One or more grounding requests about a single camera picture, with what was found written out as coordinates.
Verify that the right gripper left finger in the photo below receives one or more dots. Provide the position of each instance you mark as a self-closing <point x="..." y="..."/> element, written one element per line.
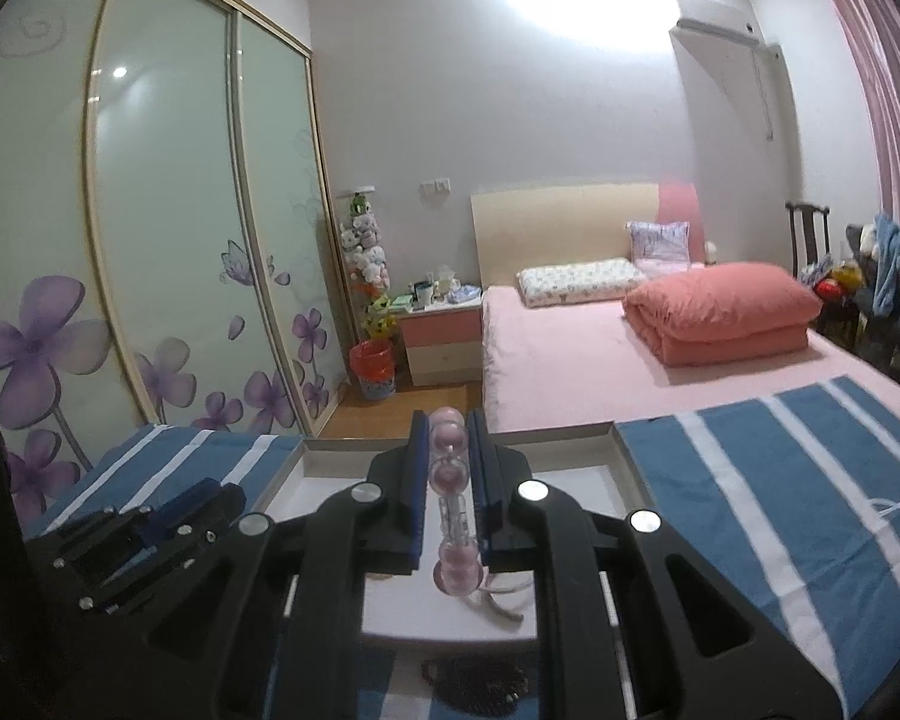
<point x="268" y="622"/>

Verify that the red waste basket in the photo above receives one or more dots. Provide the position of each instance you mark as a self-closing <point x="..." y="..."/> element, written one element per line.
<point x="374" y="365"/>

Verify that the folded salmon quilt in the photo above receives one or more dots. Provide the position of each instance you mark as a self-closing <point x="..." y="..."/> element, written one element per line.
<point x="725" y="313"/>

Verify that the lilac square cushion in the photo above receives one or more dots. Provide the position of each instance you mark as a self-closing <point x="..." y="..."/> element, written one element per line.
<point x="660" y="247"/>

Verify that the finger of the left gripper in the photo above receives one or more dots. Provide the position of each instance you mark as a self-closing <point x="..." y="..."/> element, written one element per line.
<point x="207" y="505"/>

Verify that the wall power socket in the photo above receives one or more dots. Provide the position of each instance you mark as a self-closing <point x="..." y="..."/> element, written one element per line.
<point x="436" y="187"/>

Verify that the blue white striped tablecloth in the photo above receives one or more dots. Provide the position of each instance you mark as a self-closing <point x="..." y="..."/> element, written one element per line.
<point x="794" y="497"/>

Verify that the white floral pillow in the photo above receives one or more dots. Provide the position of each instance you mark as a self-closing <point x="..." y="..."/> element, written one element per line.
<point x="578" y="283"/>

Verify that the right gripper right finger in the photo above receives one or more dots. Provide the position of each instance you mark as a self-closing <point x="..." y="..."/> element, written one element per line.
<point x="631" y="621"/>

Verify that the dark wooden chair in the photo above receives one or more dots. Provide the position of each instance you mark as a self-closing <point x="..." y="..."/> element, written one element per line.
<point x="810" y="238"/>

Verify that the floral sliding door wardrobe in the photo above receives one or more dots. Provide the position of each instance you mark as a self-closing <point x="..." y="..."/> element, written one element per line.
<point x="166" y="287"/>

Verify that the plush toy tower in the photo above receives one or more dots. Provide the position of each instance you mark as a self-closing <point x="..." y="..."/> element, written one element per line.
<point x="365" y="265"/>

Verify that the pink bed with headboard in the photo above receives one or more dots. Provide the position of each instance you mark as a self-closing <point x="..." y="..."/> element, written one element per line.
<point x="569" y="365"/>

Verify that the pink white nightstand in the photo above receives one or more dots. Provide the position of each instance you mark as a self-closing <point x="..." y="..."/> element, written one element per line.
<point x="443" y="343"/>

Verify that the white air conditioner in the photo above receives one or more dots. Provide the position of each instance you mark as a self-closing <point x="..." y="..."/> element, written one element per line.
<point x="717" y="20"/>

